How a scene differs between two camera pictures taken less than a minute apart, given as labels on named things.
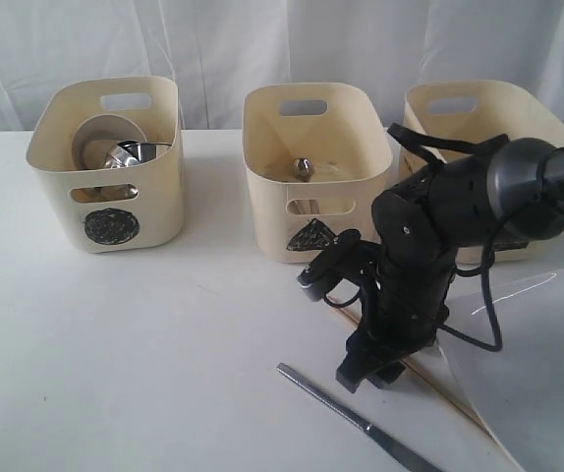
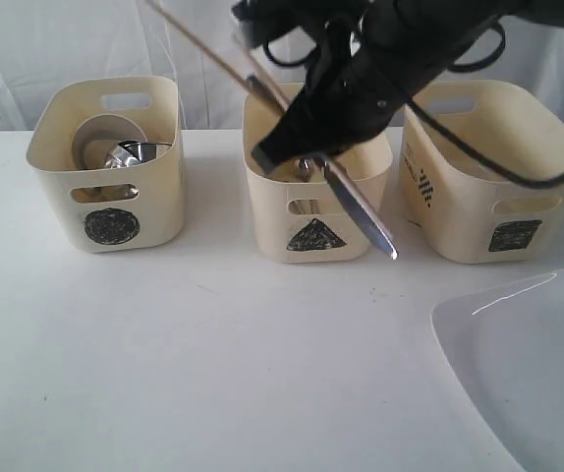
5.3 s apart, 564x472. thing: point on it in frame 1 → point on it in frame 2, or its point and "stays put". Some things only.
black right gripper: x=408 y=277 → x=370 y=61
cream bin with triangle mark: x=314 y=154 stays put
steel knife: x=382 y=436 → x=342 y=181
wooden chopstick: x=462 y=407 → x=218 y=57
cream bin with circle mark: x=114 y=207 stays put
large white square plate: x=538 y=391 stays put
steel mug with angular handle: x=131 y=152 stays put
